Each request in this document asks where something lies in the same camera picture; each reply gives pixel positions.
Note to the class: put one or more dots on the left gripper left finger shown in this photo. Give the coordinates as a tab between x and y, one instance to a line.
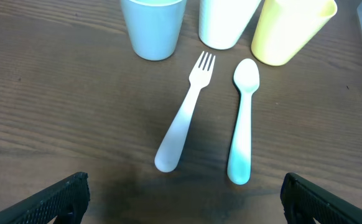
63	202

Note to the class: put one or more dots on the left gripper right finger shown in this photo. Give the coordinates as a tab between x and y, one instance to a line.
305	202

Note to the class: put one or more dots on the mint green plastic spoon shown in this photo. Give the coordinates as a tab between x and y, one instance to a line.
246	79

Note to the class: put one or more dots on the white plastic fork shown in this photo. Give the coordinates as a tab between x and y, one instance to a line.
171	147

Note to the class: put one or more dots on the yellow plastic cup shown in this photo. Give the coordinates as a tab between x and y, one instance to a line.
285	26

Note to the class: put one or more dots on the grey plastic cup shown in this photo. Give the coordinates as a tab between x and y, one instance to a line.
153	26

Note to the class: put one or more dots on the white plastic cup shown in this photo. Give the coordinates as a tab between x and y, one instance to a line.
222	22

